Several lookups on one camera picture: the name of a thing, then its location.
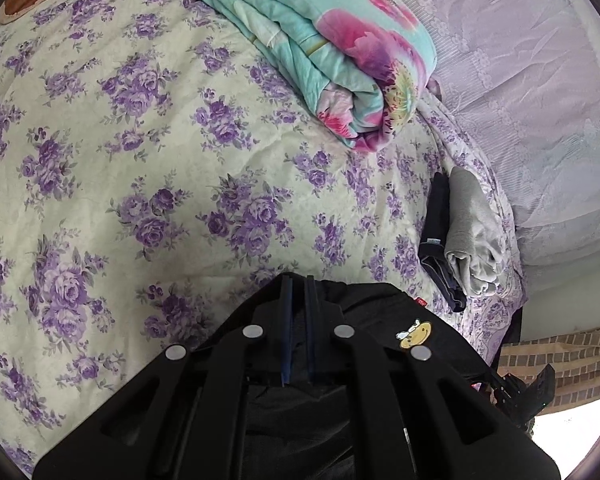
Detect purple floral bedspread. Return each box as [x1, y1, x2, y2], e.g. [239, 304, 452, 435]
[0, 0, 528, 476]

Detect black white-striped folded pants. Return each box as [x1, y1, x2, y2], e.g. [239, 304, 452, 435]
[419, 172, 468, 313]

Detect brick pattern curtain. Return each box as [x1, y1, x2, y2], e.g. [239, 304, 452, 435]
[497, 327, 600, 408]

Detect floral folded quilt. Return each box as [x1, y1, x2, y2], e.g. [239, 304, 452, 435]
[162, 0, 438, 153]

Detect grey lace cover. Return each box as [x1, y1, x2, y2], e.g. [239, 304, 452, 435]
[355, 0, 600, 271]

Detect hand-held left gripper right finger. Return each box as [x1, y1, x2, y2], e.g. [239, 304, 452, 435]
[304, 276, 561, 480]

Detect grey folded pants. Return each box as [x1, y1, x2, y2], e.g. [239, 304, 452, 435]
[444, 166, 507, 297]

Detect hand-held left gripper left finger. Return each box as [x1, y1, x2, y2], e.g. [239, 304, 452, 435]
[32, 272, 293, 480]

